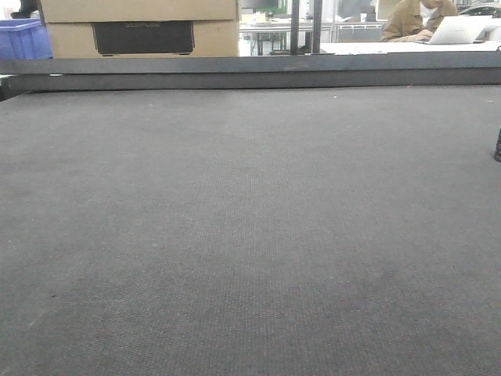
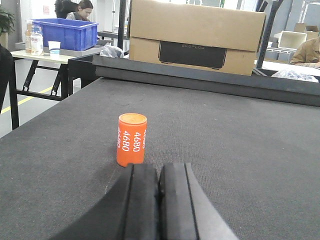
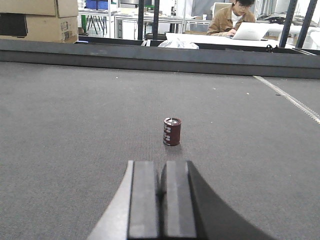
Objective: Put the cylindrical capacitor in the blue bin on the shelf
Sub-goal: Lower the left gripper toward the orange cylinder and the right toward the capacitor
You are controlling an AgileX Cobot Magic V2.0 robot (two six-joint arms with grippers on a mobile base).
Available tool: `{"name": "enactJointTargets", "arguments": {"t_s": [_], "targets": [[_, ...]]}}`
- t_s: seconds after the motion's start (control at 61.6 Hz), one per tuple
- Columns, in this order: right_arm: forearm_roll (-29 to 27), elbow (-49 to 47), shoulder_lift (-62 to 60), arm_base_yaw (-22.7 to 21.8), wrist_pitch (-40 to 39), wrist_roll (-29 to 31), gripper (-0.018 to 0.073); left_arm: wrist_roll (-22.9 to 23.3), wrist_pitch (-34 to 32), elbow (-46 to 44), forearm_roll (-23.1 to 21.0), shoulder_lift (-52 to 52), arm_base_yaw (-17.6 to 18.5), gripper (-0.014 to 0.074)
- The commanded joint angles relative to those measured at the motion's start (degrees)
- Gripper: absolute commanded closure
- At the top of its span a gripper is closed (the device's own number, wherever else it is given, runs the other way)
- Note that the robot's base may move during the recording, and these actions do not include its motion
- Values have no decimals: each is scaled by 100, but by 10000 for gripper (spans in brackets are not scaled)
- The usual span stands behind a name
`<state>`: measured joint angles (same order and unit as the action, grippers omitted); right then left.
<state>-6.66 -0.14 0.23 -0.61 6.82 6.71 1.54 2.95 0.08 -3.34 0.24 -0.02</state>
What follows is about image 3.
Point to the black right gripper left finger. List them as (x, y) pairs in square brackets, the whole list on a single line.
[(133, 213)]

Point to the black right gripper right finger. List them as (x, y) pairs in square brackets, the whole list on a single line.
[(192, 210)]

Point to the dark red cylindrical capacitor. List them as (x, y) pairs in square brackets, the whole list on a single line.
[(172, 131)]

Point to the clear plastic bag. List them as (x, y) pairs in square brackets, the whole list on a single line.
[(176, 43)]

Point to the white laptop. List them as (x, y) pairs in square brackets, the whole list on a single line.
[(250, 31)]

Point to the white background table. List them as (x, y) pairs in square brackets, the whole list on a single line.
[(220, 40)]

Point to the person in brown jacket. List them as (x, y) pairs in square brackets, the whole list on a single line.
[(227, 21)]

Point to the lower cardboard box black label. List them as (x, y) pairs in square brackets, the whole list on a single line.
[(41, 28)]

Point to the upper cardboard box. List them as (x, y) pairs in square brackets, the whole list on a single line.
[(59, 8)]

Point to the dark metal table rail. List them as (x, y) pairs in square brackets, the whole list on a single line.
[(152, 58)]

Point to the black vertical post right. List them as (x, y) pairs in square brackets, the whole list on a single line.
[(155, 19)]

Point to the black vertical post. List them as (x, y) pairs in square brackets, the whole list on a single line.
[(140, 22), (155, 19)]

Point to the black vertical post left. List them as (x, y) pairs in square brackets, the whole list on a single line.
[(140, 22)]

